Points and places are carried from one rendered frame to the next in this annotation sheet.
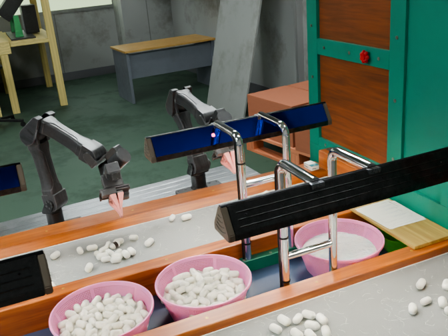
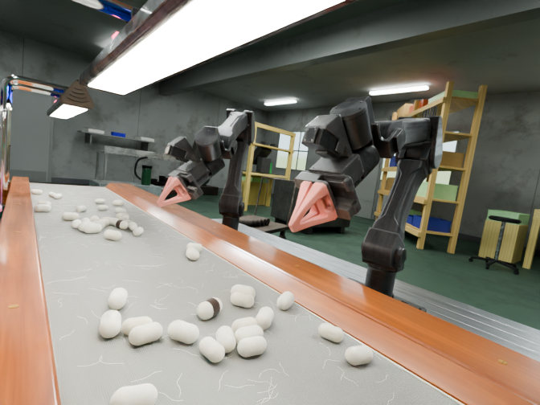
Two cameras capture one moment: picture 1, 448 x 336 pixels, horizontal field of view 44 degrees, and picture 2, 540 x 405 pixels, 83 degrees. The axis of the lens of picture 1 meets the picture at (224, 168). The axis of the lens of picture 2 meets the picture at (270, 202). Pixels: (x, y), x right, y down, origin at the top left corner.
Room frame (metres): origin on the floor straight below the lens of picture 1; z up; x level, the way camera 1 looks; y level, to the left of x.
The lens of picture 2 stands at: (1.70, -0.45, 0.93)
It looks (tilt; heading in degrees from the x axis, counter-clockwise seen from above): 6 degrees down; 72
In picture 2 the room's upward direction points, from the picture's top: 7 degrees clockwise
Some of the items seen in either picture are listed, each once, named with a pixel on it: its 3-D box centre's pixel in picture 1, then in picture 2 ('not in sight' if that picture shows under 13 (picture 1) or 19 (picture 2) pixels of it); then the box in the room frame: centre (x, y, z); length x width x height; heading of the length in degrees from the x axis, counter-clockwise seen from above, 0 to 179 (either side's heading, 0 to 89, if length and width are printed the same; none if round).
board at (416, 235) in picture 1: (397, 220); not in sight; (1.55, -0.53, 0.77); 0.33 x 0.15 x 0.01; 22
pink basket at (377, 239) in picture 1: (339, 251); not in sight; (1.47, -0.33, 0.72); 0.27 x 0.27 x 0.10
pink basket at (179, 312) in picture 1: (205, 293); not in sight; (1.31, 0.08, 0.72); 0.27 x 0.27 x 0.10
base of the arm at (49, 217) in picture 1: (55, 219); (230, 225); (1.92, 0.65, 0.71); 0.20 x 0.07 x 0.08; 115
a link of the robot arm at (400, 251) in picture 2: (199, 167); (383, 255); (2.17, 0.10, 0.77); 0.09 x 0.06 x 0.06; 120
